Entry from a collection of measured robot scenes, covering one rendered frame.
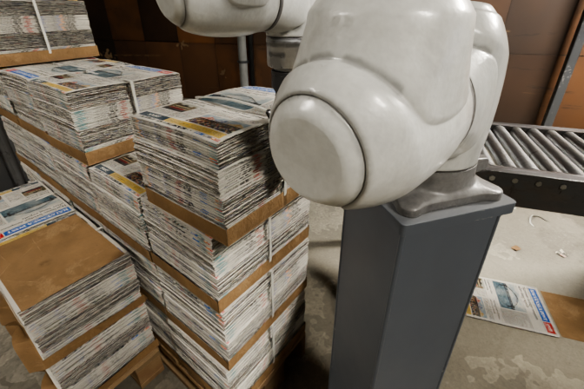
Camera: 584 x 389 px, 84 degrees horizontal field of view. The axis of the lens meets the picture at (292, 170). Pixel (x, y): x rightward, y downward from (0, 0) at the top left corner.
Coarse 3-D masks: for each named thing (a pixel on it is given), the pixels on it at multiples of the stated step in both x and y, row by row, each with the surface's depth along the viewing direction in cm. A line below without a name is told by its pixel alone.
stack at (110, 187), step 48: (48, 144) 116; (96, 192) 100; (144, 192) 86; (144, 240) 92; (192, 240) 74; (240, 240) 76; (288, 240) 94; (144, 288) 109; (288, 288) 103; (240, 336) 87; (288, 336) 115; (192, 384) 119; (240, 384) 97
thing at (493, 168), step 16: (480, 176) 105; (496, 176) 103; (512, 176) 102; (528, 176) 100; (544, 176) 99; (560, 176) 99; (576, 176) 99; (512, 192) 104; (528, 192) 102; (544, 192) 101; (560, 192) 100; (576, 192) 98; (544, 208) 103; (560, 208) 102; (576, 208) 100
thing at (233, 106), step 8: (216, 104) 77; (224, 104) 77; (232, 104) 77; (240, 104) 77; (240, 112) 71; (248, 112) 72; (256, 112) 72; (264, 112) 72; (280, 176) 73; (280, 184) 74; (280, 192) 76
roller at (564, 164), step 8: (528, 136) 136; (536, 136) 131; (544, 136) 130; (536, 144) 128; (544, 144) 124; (552, 144) 122; (544, 152) 121; (552, 152) 117; (560, 152) 116; (552, 160) 115; (560, 160) 111; (568, 160) 110; (560, 168) 109; (568, 168) 106; (576, 168) 104
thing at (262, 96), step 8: (240, 88) 92; (248, 88) 93; (256, 88) 92; (264, 88) 92; (224, 96) 83; (232, 96) 83; (240, 96) 83; (248, 96) 83; (256, 96) 83; (264, 96) 82; (272, 96) 82; (256, 104) 77; (264, 104) 77; (272, 104) 77
